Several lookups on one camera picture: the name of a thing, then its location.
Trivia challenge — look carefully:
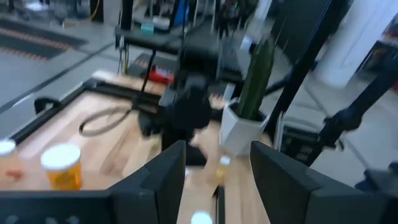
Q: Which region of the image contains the black mat with orange stripes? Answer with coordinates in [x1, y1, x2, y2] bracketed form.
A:
[0, 18, 90, 62]

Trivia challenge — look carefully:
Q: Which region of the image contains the black frame bracket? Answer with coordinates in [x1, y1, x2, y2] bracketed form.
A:
[33, 96, 62, 115]

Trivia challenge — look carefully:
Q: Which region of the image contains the vial with blue-grey pills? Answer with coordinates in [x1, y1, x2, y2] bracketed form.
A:
[190, 210, 214, 224]

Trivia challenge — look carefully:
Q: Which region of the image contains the small orange pill vial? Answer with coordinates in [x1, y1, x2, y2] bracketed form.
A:
[0, 139, 25, 191]

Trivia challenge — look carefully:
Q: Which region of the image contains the white faceted plant pot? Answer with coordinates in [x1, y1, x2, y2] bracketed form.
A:
[219, 99, 271, 157]

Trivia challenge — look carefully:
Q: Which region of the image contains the black aluminium rig frame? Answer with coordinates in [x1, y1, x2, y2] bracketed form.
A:
[9, 0, 398, 169]

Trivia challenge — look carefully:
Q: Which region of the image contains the black round pole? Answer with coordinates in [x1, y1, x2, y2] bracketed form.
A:
[119, 0, 134, 32]

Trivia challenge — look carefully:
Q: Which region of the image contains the green cactus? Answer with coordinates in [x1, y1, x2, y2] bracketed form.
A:
[238, 35, 276, 121]

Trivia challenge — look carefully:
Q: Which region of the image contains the large orange pill bottle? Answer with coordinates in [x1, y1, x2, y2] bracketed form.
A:
[40, 142, 83, 191]

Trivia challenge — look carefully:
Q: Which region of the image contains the wide yellow pill bottle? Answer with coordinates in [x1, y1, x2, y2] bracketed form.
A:
[216, 155, 231, 185]

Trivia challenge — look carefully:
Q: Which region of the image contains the wooden shelf with black frame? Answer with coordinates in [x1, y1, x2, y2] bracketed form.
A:
[0, 146, 175, 191]

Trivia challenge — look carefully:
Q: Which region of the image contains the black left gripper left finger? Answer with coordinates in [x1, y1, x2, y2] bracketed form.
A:
[0, 139, 187, 224]

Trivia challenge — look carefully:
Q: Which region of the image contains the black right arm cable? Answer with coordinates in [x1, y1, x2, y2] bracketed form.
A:
[78, 105, 137, 138]

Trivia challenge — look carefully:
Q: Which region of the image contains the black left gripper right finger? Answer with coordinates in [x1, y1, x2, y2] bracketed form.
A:
[249, 140, 398, 224]

